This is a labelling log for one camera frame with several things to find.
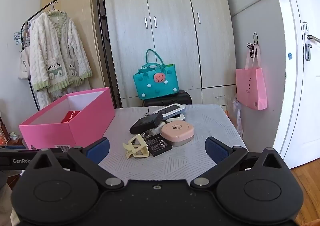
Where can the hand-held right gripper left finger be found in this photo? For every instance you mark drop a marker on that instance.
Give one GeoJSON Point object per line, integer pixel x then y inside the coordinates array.
{"type": "Point", "coordinates": [98, 149]}

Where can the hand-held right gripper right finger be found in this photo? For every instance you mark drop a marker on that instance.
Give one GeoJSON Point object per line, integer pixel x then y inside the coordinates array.
{"type": "Point", "coordinates": [216, 149]}

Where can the pink cardboard box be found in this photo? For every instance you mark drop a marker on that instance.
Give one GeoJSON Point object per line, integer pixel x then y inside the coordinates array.
{"type": "Point", "coordinates": [62, 133]}

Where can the cream hair claw clip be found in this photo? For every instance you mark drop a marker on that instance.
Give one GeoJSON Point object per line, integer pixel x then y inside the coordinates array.
{"type": "Point", "coordinates": [140, 152]}

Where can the pink rounded square case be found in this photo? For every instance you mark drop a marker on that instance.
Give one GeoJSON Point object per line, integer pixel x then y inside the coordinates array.
{"type": "Point", "coordinates": [177, 131]}

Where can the white portable router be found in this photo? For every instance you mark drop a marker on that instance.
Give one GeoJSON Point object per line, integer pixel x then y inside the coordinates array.
{"type": "Point", "coordinates": [178, 117]}
{"type": "Point", "coordinates": [170, 111]}

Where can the black power bank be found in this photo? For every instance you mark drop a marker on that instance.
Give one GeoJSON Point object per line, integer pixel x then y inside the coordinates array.
{"type": "Point", "coordinates": [146, 123]}

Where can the black battery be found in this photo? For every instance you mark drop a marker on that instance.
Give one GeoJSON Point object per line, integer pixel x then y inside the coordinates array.
{"type": "Point", "coordinates": [158, 144]}

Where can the clear plastic bag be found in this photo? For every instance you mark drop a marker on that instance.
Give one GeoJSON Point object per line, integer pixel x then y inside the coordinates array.
{"type": "Point", "coordinates": [237, 116]}

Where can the red cloth with glasses print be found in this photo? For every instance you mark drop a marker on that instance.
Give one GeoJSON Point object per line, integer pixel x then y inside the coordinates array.
{"type": "Point", "coordinates": [71, 116]}

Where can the black suitcase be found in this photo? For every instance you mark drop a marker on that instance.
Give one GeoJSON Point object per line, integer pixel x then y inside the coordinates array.
{"type": "Point", "coordinates": [175, 99]}

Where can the black clothes rack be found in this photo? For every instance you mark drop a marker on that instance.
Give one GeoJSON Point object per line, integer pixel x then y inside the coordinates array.
{"type": "Point", "coordinates": [115, 85]}

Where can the pink tote bag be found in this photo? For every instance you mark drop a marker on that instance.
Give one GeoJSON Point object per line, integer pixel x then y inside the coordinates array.
{"type": "Point", "coordinates": [250, 85]}

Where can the teal felt handbag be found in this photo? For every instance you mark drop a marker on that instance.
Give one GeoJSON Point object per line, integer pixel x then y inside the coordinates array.
{"type": "Point", "coordinates": [152, 83]}

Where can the white canvas tote bag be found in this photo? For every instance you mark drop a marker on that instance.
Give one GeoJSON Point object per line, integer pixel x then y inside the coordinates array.
{"type": "Point", "coordinates": [23, 65]}

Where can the white door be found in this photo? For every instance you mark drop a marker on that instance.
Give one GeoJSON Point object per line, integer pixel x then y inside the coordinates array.
{"type": "Point", "coordinates": [300, 91]}

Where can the white fluffy robe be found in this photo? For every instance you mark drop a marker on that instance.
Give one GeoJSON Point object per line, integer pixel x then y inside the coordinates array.
{"type": "Point", "coordinates": [60, 53]}

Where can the light wood-grain wardrobe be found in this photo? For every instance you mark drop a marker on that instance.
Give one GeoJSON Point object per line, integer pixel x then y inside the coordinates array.
{"type": "Point", "coordinates": [170, 40]}

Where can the beige wooden wardrobe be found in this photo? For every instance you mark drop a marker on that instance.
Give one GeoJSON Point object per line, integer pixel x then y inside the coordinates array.
{"type": "Point", "coordinates": [80, 3]}

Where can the blue wall sticker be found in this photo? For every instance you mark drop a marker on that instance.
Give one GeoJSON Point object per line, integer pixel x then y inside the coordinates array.
{"type": "Point", "coordinates": [290, 56]}

